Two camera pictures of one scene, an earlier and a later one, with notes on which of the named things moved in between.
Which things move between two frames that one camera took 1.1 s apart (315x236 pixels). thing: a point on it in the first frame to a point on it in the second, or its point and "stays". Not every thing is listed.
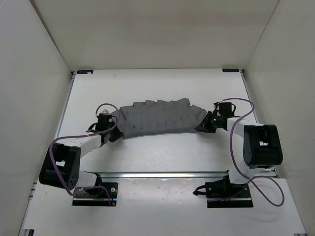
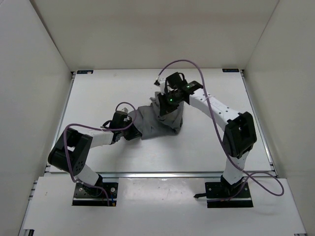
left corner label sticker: (84, 72) stays
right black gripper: (204, 125) to (165, 108)
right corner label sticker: (230, 70) stays
